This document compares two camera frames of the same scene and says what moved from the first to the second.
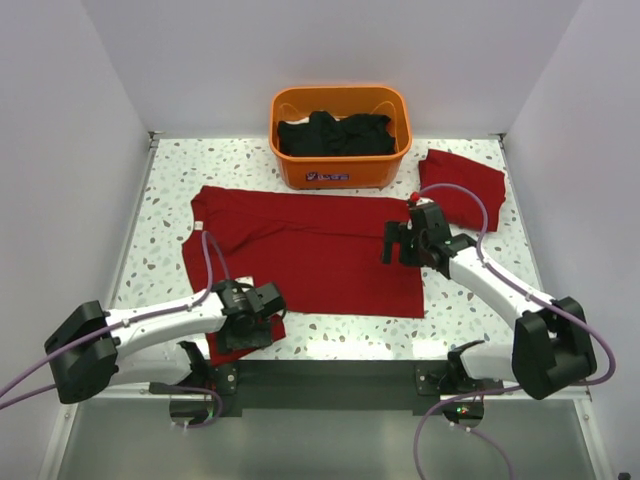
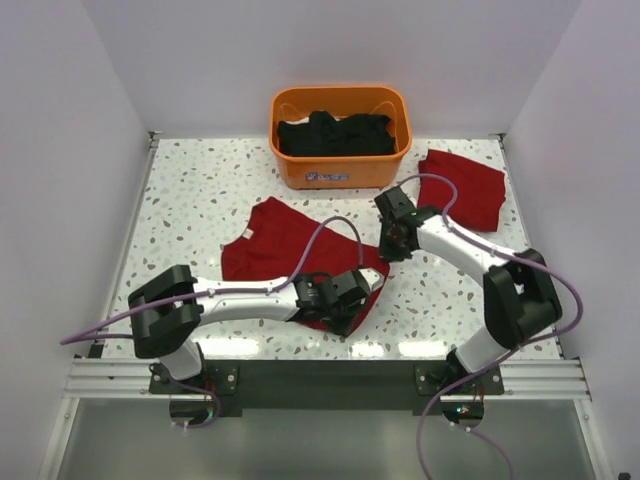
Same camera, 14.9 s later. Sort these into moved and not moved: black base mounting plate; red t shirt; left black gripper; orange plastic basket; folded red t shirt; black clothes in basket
Moved: red t shirt; left black gripper
Not moved: folded red t shirt; black base mounting plate; orange plastic basket; black clothes in basket
